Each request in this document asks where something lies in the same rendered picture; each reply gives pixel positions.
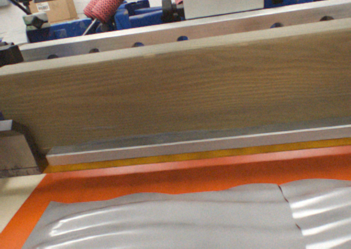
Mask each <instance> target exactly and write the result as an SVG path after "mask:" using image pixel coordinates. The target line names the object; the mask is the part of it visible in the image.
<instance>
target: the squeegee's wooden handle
mask: <svg viewBox="0 0 351 249"><path fill-rule="evenodd" d="M0 110H1V113H2V115H3V117H4V119H5V120H14V121H16V122H19V123H21V124H22V125H25V126H26V127H27V128H28V129H29V131H30V134H31V136H32V139H33V141H34V144H35V146H36V148H37V150H38V153H39V154H40V157H41V158H46V154H47V153H48V151H50V150H51V148H52V147H56V146H67V145H78V144H89V143H100V142H105V141H112V140H123V139H134V138H145V137H156V136H162V135H174V134H185V133H196V132H201V131H212V130H219V129H229V128H240V127H252V126H262V125H273V124H280V123H291V122H296V121H307V120H318V119H324V118H335V117H346V116H351V18H344V19H336V20H328V21H320V22H311V23H307V24H303V25H295V26H287V27H278V28H274V29H266V30H257V31H250V32H242V33H234V34H228V35H220V36H212V37H204V38H200V39H192V40H187V41H179V42H171V43H163V44H155V45H149V46H141V47H134V48H125V49H121V50H113V51H108V52H100V53H92V54H84V55H76V56H67V57H63V58H55V59H51V60H42V61H34V62H30V63H22V64H13V65H5V66H3V67H0Z"/></svg>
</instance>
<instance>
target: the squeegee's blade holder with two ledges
mask: <svg viewBox="0 0 351 249"><path fill-rule="evenodd" d="M350 137H351V116H346V117H335V118H324V119H318V120H307V121H296V122H291V123H280V124H269V125H262V126H252V127H240V128H229V129H219V130H212V131H201V132H196V133H185V134H174V135H162V136H156V137H145V138H134V139H123V140H112V141H105V142H100V143H89V144H78V145H67V146H56V147H52V148H51V150H50V151H48V153H47V154H46V158H47V161H48V163H49V165H50V166H61V165H73V164H79V163H85V162H97V161H108V160H120V159H133V158H140V157H151V156H163V155H175V154H187V153H194V152H200V151H212V150H224V149H236V148H248V147H254V146H266V145H278V144H290V143H296V142H308V141H315V140H327V139H338V138H350Z"/></svg>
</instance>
